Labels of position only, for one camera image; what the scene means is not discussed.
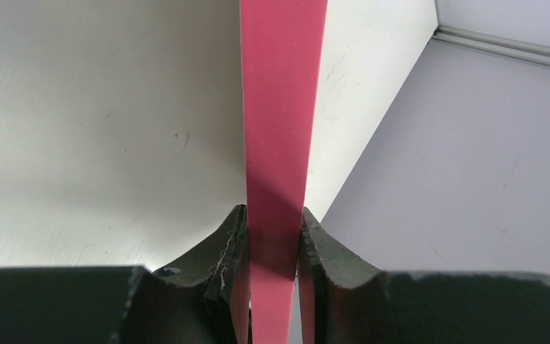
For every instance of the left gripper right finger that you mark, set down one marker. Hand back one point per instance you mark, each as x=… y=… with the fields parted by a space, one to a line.
x=345 y=299

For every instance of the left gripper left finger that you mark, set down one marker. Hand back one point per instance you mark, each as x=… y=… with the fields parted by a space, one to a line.
x=200 y=297

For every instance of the pink picture frame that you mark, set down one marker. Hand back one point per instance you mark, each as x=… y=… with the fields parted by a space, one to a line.
x=281 y=46

